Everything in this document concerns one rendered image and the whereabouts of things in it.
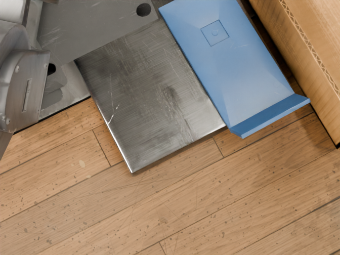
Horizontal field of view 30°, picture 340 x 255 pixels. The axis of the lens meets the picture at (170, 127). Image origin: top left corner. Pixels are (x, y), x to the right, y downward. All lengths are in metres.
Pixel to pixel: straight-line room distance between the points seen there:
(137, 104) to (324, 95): 0.17
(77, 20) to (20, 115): 0.12
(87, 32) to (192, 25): 0.23
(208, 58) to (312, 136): 0.12
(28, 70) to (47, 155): 0.33
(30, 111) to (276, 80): 0.34
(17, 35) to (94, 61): 0.33
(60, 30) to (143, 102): 0.21
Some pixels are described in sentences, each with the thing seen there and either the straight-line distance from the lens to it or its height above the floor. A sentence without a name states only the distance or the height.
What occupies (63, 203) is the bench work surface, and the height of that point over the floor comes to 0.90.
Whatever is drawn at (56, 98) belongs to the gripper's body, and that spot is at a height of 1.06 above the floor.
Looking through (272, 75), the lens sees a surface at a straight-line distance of 0.60.
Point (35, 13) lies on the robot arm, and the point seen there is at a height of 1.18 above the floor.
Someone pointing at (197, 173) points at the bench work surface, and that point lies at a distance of 0.59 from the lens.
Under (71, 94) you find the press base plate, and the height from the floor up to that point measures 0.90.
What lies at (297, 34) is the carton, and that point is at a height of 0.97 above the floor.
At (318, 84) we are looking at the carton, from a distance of 0.58.
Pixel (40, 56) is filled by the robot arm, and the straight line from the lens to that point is 0.30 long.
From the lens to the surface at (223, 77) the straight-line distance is 0.59.
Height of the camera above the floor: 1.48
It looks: 75 degrees down
